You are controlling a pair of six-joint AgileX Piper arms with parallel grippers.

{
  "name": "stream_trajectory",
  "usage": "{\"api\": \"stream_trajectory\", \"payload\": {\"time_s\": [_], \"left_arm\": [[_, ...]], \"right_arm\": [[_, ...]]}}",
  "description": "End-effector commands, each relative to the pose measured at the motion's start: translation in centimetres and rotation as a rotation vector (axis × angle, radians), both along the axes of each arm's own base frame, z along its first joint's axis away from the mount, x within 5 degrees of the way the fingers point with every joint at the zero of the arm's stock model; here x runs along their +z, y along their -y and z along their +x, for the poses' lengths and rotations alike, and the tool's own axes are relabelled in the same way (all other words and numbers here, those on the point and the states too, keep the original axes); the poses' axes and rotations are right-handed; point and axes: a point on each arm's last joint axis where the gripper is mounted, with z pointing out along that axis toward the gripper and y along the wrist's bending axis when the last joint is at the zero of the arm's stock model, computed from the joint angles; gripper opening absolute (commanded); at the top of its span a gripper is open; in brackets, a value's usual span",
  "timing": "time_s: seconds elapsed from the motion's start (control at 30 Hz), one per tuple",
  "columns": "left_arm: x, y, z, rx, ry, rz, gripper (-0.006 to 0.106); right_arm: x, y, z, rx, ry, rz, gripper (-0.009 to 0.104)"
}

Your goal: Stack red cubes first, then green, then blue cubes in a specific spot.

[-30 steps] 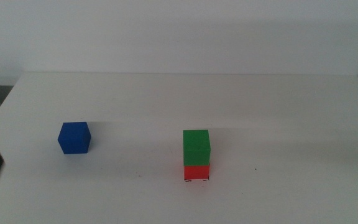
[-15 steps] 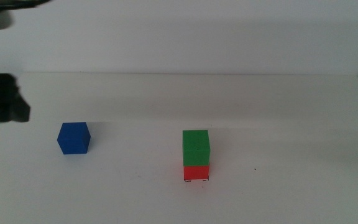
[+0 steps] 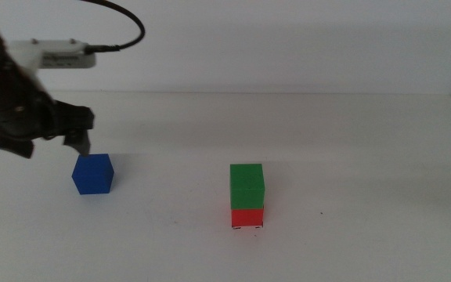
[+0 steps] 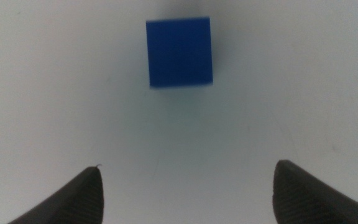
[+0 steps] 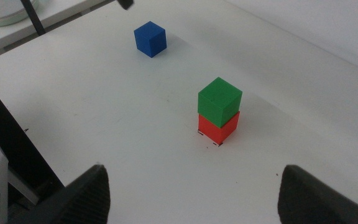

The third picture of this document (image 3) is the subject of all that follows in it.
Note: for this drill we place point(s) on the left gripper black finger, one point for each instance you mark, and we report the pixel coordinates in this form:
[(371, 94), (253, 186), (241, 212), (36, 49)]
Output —
[(78, 143), (10, 147)]

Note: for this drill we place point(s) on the blue cube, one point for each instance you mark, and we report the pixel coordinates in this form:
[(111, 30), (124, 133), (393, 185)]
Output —
[(92, 174)]

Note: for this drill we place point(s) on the green cube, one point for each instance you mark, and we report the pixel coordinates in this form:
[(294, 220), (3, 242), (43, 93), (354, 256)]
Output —
[(247, 186)]

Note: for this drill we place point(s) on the red cube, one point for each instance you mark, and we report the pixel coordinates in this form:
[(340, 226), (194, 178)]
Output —
[(247, 218)]

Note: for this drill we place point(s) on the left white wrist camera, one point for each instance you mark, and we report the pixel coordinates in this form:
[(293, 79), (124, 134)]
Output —
[(53, 55)]

